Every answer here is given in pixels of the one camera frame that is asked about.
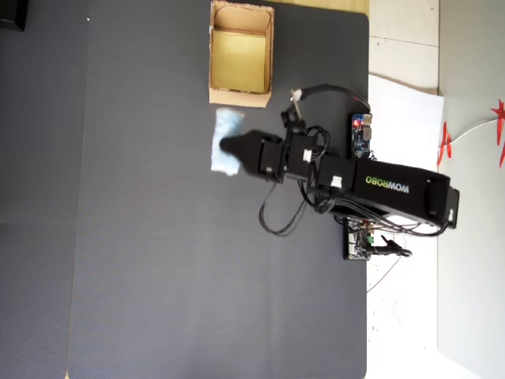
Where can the open cardboard box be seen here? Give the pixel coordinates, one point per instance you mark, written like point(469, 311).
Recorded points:
point(236, 55)

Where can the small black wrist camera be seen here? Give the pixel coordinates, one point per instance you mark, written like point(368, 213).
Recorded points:
point(292, 118)

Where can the white paper sheet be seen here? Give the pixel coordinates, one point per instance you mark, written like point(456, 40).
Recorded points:
point(402, 118)

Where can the light blue foam block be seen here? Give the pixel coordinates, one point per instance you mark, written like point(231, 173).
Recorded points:
point(227, 126)

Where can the black box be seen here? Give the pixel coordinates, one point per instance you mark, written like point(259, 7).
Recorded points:
point(12, 13)

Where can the black barrel power connector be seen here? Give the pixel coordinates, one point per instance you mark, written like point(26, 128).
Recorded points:
point(388, 249)

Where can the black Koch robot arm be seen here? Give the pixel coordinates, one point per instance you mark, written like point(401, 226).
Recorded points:
point(390, 185)

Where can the red paper star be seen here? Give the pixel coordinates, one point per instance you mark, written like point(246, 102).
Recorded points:
point(446, 146)
point(501, 114)

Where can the blue circuit board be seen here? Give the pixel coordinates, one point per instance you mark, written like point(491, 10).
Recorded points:
point(361, 136)

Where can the black textured rubber mat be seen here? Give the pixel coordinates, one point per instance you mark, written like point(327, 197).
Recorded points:
point(177, 256)

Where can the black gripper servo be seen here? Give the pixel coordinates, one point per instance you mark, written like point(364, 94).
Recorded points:
point(271, 158)

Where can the black motor controller board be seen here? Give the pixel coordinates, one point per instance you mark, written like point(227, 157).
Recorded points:
point(357, 239)

